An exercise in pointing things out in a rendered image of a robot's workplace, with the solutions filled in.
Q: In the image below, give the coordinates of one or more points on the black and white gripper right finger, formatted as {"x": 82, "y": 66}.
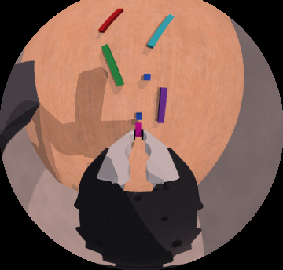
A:
{"x": 165, "y": 167}

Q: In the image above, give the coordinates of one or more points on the red rod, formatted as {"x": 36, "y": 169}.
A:
{"x": 109, "y": 21}

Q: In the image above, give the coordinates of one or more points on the small magenta block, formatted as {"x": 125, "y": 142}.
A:
{"x": 138, "y": 129}

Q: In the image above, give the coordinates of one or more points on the purple rod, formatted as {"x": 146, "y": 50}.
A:
{"x": 162, "y": 105}

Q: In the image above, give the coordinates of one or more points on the green rod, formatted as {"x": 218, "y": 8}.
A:
{"x": 112, "y": 64}

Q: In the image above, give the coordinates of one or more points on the turquoise rod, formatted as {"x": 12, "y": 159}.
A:
{"x": 160, "y": 31}

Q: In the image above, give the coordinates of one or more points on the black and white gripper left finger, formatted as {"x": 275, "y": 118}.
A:
{"x": 111, "y": 166}

